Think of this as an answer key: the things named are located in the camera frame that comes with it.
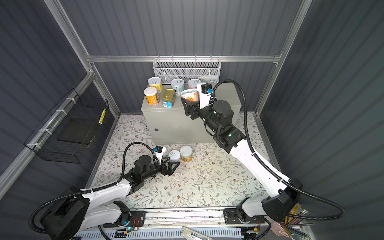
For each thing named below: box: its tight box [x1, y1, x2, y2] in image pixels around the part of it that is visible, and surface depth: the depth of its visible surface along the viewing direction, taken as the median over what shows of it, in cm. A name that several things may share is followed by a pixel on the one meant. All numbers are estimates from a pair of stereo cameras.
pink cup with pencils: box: [270, 203, 314, 239], surface depth 64 cm
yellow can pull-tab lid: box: [147, 76, 163, 94], surface depth 82 cm
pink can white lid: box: [168, 150, 181, 162], surface depth 93 cm
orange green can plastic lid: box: [180, 145, 193, 163], surface depth 92 cm
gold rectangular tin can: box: [161, 88, 176, 109], surface depth 76 cm
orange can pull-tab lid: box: [180, 88, 200, 103], surface depth 60 cm
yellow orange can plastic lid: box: [143, 86, 159, 106], surface depth 75 cm
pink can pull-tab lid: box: [188, 78, 202, 89], surface depth 82 cm
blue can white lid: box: [171, 78, 185, 93], surface depth 82 cm
